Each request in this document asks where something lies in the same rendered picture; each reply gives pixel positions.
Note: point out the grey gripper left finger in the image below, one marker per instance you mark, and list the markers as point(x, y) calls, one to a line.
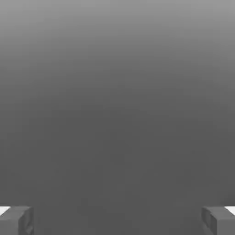
point(14, 220)

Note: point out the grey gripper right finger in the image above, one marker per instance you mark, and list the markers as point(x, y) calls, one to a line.
point(220, 220)

